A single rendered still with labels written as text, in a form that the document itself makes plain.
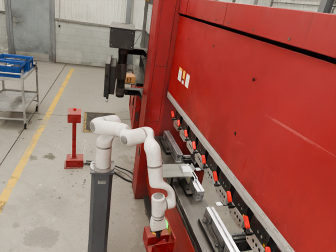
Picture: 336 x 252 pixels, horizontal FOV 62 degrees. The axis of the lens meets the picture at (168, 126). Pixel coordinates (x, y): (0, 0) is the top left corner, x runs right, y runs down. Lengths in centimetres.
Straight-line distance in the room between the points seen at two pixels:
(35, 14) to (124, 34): 659
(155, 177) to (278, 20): 105
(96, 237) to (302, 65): 210
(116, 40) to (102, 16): 620
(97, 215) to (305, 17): 202
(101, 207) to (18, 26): 765
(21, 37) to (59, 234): 719
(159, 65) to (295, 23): 174
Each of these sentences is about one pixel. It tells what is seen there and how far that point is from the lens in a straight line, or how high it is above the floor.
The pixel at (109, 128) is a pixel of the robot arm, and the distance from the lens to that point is 197.
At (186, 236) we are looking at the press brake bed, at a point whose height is 75.
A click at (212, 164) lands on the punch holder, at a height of 130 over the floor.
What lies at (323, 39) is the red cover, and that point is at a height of 221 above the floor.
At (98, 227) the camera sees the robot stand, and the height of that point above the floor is 45.
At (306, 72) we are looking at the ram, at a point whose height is 208.
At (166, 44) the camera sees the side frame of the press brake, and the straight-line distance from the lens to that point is 282.
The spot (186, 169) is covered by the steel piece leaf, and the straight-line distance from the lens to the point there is 239.
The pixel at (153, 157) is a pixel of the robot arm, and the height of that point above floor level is 141.
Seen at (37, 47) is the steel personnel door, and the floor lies 40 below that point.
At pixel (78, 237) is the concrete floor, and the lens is 313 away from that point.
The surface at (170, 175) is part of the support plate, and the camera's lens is 228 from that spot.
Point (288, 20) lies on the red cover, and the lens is 138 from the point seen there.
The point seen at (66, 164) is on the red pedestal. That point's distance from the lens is 406.
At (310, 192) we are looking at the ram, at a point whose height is 167.
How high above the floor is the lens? 226
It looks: 24 degrees down
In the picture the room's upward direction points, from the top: 9 degrees clockwise
